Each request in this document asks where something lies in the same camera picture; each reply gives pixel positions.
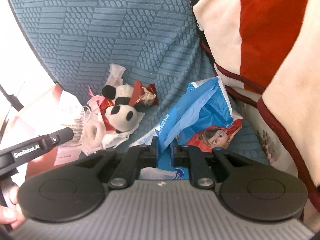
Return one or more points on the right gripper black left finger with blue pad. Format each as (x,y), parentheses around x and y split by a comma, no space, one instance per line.
(118,171)

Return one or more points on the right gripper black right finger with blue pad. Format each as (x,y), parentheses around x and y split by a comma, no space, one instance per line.
(207,169)

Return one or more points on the white face mask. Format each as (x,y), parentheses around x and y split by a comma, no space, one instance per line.
(95,137)

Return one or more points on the blue snack bag cartoon girl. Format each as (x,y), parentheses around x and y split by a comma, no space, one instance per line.
(203,117)

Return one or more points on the black white panda plush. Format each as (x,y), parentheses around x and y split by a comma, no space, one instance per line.
(121,116)

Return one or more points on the red candy wrapper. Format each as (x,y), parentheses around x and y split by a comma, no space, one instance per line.
(146,96)

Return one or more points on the white tissue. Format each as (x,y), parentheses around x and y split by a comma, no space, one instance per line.
(115,77)

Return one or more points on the pink ribbon wrapper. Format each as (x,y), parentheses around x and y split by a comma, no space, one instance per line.
(98,105)

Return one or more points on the person's left hand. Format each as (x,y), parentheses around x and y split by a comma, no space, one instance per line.
(12,216)

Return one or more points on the cream red fleece blanket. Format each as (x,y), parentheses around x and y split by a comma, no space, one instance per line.
(267,54)

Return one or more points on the teal textured sofa cover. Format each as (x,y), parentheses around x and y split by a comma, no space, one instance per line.
(156,41)

